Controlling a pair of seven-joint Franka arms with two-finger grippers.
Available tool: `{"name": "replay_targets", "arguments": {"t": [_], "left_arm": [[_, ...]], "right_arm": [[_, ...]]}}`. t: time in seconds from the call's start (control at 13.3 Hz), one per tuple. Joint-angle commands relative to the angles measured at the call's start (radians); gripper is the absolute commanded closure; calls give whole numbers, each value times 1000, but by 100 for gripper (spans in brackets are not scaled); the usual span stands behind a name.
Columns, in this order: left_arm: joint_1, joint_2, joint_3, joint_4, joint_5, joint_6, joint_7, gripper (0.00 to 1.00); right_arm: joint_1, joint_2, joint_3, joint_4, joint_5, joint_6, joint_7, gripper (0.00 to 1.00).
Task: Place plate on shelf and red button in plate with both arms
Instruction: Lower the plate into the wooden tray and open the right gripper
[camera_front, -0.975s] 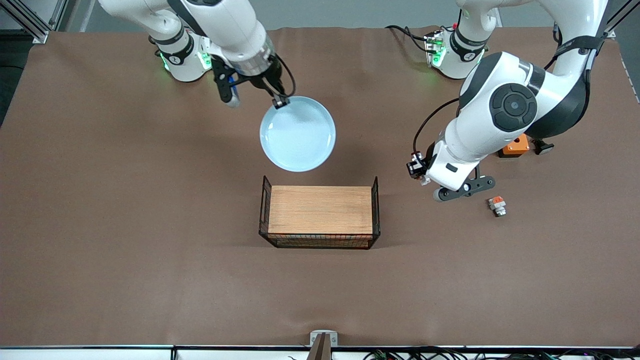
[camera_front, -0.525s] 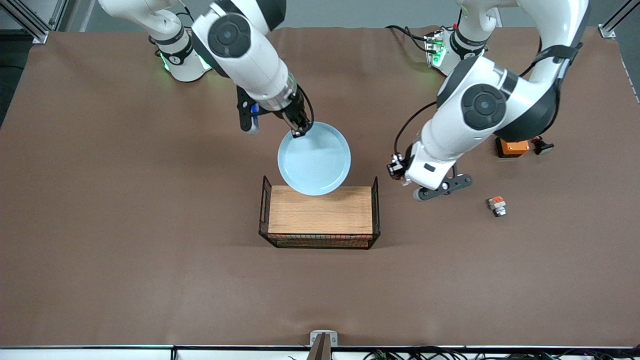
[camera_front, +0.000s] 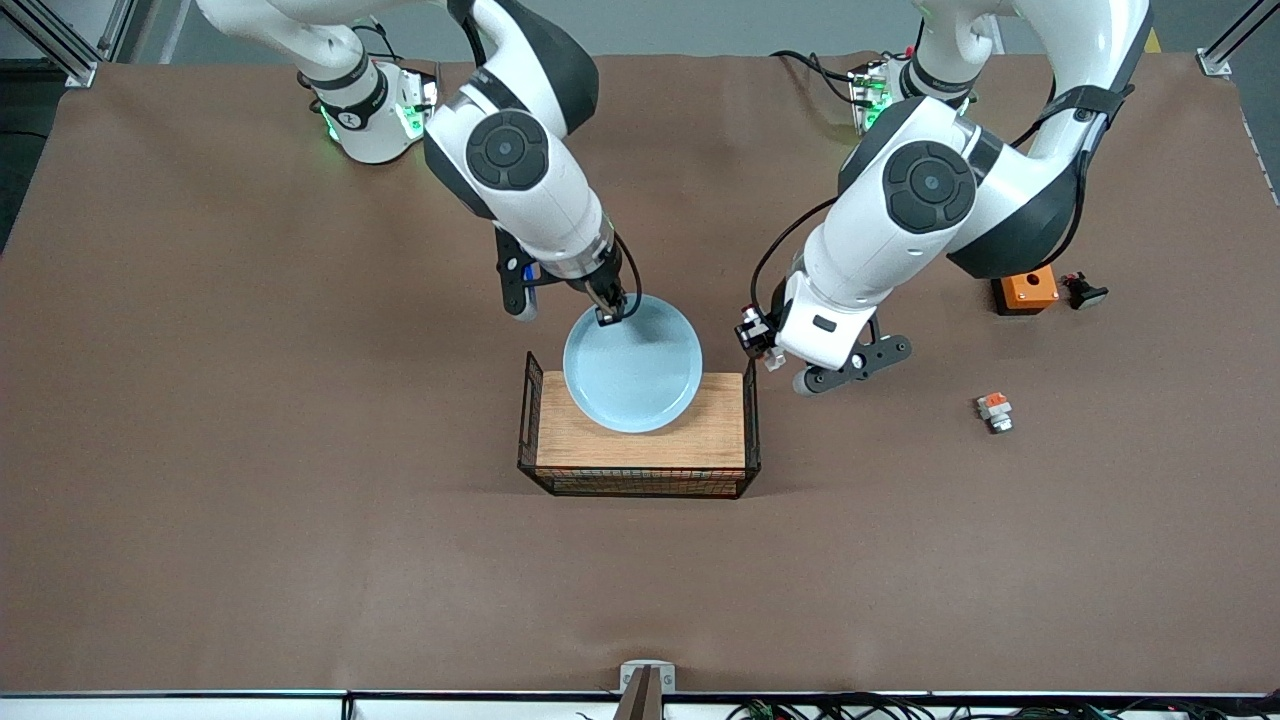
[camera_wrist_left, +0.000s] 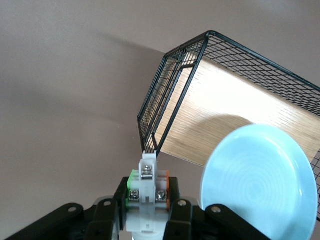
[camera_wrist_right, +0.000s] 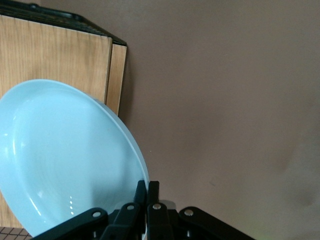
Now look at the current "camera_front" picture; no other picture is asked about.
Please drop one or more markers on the grey metal bracket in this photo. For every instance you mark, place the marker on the grey metal bracket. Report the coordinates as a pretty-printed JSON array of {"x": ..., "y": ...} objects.
[{"x": 645, "y": 700}]

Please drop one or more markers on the brown table mat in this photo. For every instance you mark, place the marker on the brown table mat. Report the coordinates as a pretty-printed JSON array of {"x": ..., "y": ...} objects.
[{"x": 300, "y": 500}]

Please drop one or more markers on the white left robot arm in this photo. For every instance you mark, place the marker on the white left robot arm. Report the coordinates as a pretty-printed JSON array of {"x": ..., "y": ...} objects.
[{"x": 870, "y": 240}]

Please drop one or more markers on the light blue plate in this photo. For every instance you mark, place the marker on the light blue plate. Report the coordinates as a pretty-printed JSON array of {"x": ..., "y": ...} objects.
[{"x": 635, "y": 370}]

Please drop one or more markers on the white push button orange block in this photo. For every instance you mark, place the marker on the white push button orange block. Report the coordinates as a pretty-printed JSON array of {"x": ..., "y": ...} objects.
[{"x": 995, "y": 410}]

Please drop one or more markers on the orange button enclosure box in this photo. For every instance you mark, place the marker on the orange button enclosure box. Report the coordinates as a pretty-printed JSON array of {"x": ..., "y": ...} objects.
[{"x": 1030, "y": 293}]

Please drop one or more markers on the aluminium frame post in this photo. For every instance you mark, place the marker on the aluminium frame post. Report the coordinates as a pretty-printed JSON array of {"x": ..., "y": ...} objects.
[
  {"x": 60, "y": 45},
  {"x": 1230, "y": 40}
]

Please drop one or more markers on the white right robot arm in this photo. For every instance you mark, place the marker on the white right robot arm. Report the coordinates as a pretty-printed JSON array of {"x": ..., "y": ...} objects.
[{"x": 540, "y": 200}]

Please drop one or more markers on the white table edge rail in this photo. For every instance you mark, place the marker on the white table edge rail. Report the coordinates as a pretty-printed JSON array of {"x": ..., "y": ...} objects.
[{"x": 200, "y": 708}]

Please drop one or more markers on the black push button white cap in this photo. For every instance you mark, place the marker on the black push button white cap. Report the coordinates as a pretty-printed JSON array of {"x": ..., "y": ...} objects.
[{"x": 1088, "y": 293}]

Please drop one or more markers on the wooden board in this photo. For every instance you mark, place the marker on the wooden board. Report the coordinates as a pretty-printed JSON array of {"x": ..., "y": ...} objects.
[{"x": 700, "y": 440}]

